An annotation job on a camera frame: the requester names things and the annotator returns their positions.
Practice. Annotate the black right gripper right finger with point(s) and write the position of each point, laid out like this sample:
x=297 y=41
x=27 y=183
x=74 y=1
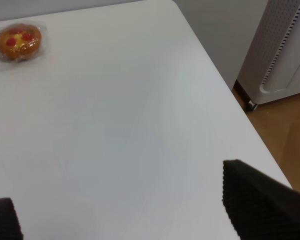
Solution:
x=259 y=207

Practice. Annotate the wrapped fruit tart pastry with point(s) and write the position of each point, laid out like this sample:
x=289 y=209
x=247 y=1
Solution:
x=22 y=41

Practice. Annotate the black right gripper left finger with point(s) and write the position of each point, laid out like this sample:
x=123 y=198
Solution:
x=10 y=228

